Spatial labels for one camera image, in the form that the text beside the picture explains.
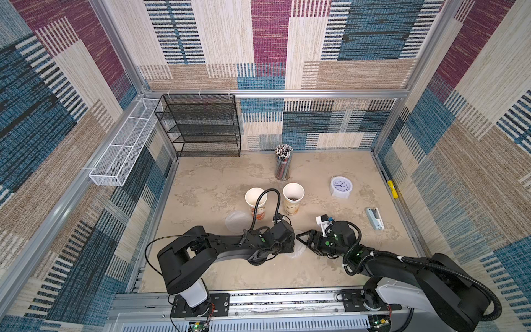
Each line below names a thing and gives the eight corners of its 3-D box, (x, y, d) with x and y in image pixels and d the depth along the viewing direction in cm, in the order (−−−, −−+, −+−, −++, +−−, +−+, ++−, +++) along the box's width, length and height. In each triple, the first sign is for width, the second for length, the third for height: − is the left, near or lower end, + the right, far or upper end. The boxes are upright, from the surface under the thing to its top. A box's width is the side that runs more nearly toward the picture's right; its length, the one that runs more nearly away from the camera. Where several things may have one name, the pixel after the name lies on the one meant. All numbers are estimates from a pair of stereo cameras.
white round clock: (333, 198, 103) (334, 194, 101) (329, 180, 110) (330, 176, 107) (353, 198, 103) (355, 194, 100) (348, 180, 110) (350, 176, 107)
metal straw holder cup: (275, 180, 110) (276, 156, 95) (275, 169, 115) (276, 144, 100) (290, 180, 110) (293, 156, 95) (289, 169, 115) (292, 144, 100)
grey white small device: (372, 230, 93) (375, 227, 90) (366, 211, 99) (368, 207, 96) (382, 230, 93) (385, 227, 90) (375, 211, 99) (377, 207, 96)
